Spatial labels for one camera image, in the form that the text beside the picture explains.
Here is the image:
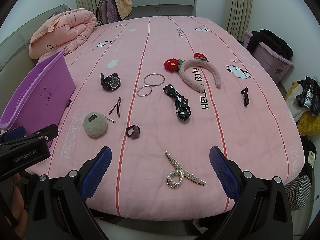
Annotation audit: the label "grey fuzzy round puff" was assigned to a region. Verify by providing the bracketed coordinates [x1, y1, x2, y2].
[83, 112, 116, 138]

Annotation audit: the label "pearl hair claw clip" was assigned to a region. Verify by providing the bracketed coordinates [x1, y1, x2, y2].
[164, 151, 206, 189]

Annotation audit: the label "purple knotted hair tie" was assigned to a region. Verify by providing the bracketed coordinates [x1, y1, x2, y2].
[125, 125, 142, 140]

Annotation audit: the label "dark red hair clip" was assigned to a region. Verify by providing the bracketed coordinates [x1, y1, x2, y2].
[108, 97, 122, 117]

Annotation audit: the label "black wrist watch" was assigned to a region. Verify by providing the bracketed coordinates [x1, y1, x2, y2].
[100, 73, 121, 92]

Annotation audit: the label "black printed strap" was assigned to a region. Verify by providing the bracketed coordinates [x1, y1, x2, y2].
[163, 84, 192, 123]

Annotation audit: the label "black hair tie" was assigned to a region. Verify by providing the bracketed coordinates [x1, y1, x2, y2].
[240, 87, 250, 106]

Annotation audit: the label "small silver ring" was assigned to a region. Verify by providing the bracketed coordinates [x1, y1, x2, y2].
[136, 85, 153, 98]

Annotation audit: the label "large silver ring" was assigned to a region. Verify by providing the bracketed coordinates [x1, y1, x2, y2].
[143, 73, 166, 87]

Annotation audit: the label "pink fuzzy flower headband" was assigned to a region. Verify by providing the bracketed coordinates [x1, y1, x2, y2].
[163, 52, 222, 94]

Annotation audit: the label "person left hand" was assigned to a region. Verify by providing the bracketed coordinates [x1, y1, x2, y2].
[11, 173, 28, 239]

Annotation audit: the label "purple plastic basin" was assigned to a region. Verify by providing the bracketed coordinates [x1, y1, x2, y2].
[1, 50, 76, 135]

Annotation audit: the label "houndstooth fabric item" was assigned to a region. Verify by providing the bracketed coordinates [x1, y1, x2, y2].
[284, 175, 311, 211]

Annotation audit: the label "grey bed headboard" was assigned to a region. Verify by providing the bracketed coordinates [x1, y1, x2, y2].
[0, 4, 70, 112]

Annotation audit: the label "pink bed sheet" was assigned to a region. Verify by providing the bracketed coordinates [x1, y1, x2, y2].
[28, 16, 304, 220]

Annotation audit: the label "yellow clothes pile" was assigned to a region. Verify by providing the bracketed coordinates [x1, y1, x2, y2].
[285, 82, 319, 136]

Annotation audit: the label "folded pink quilt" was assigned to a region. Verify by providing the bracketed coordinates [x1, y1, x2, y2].
[29, 8, 97, 59]

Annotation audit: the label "black plastic bag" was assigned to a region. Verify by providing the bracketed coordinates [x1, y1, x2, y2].
[296, 76, 320, 116]

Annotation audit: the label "pink storage box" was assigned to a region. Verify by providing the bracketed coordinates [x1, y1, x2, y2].
[244, 30, 294, 84]

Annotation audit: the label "chair with draped clothes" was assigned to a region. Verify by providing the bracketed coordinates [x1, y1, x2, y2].
[95, 0, 132, 26]

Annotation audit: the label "black clothes on box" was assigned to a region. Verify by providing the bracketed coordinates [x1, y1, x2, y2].
[247, 29, 293, 60]

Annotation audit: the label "right beige curtain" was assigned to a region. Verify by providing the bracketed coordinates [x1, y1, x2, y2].
[223, 0, 253, 42]

